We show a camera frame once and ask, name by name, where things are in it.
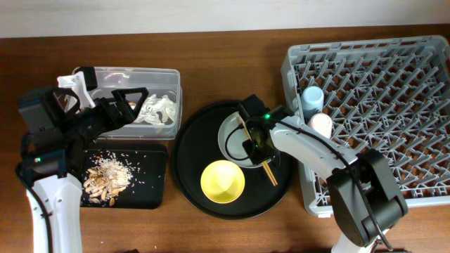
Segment wooden chopstick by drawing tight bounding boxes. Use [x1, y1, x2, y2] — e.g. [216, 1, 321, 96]
[236, 116, 278, 186]
[243, 119, 278, 179]

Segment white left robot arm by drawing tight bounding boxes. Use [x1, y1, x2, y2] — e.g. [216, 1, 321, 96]
[15, 67, 148, 252]

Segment food scraps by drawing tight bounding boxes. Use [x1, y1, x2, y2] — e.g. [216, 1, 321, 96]
[82, 150, 145, 207]

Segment light blue plastic cup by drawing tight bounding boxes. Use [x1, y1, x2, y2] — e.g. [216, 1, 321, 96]
[300, 86, 324, 119]

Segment pink plastic cup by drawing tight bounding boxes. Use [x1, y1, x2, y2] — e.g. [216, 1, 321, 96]
[307, 112, 333, 139]

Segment black round tray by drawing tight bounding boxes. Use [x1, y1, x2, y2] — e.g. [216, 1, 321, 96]
[171, 100, 295, 220]

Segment grey round plate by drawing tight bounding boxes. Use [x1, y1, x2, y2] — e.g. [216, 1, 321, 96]
[217, 111, 260, 169]

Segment clear plastic bin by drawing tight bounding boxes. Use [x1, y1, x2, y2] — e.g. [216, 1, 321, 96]
[61, 66, 184, 140]

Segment white napkin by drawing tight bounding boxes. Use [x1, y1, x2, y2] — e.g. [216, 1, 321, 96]
[134, 94, 176, 126]

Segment black rectangular tray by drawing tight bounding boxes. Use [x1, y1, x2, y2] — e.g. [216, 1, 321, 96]
[81, 143, 167, 209]

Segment yellow bowl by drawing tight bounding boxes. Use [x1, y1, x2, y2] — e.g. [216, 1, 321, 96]
[200, 160, 245, 204]

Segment grey dishwasher rack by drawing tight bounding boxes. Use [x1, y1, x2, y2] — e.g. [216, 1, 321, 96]
[281, 35, 449, 207]

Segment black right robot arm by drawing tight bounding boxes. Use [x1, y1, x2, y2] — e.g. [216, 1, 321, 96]
[238, 95, 409, 252]

